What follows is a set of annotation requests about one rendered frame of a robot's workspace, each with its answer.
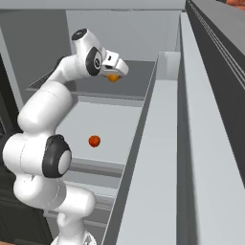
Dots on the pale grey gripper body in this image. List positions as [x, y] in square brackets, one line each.
[120, 68]

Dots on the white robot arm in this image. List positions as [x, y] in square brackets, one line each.
[41, 115]

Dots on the orange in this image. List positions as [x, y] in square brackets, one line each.
[112, 78]

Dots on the dark grey fridge shelf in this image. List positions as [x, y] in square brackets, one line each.
[127, 79]

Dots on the grey fridge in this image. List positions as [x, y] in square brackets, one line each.
[127, 35]

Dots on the red apple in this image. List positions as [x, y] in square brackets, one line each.
[94, 141]

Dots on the grey fridge door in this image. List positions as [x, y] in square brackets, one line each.
[204, 134]

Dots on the dark cupboard run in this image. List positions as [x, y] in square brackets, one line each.
[12, 220]

